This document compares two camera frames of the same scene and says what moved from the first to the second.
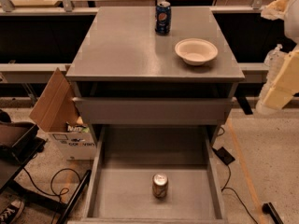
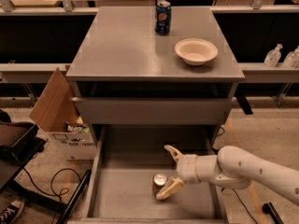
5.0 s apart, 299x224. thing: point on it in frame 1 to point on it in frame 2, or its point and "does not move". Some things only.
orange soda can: (160, 185) does not move
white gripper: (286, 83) to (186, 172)
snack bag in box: (78, 129) does not move
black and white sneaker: (11, 212) does not move
